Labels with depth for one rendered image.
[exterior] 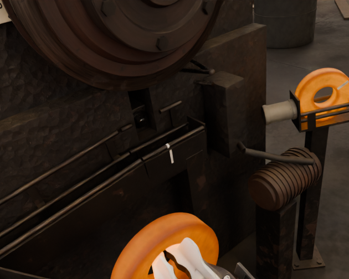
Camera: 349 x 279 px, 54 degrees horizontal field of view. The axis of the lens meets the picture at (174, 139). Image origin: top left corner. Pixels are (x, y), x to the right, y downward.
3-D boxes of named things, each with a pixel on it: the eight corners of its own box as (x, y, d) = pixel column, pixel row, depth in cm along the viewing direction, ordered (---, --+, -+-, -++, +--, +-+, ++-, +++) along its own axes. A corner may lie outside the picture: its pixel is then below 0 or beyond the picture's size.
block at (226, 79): (206, 147, 109) (198, 77, 96) (224, 137, 113) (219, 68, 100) (230, 161, 102) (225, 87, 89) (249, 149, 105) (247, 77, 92)
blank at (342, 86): (312, 125, 105) (316, 131, 102) (283, 92, 99) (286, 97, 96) (358, 92, 99) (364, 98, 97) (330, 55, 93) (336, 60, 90)
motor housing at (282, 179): (247, 278, 131) (243, 168, 102) (285, 246, 141) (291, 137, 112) (275, 302, 121) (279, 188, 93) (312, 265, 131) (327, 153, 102)
